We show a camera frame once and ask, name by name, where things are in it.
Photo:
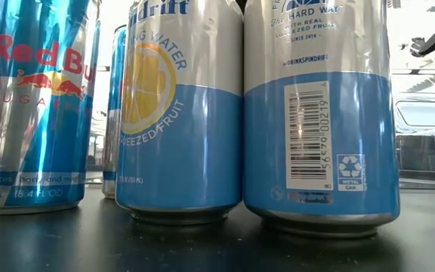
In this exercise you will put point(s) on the blue silver Red Bull can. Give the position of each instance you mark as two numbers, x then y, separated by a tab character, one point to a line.
115	94
32	132

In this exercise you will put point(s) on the dark round ceiling fixture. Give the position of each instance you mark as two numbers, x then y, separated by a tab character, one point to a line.
415	47

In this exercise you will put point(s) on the clear plastic bin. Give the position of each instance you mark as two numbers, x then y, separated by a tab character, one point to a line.
429	151

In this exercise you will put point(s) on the blue white Spindrift can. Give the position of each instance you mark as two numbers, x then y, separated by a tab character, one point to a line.
361	132
179	151

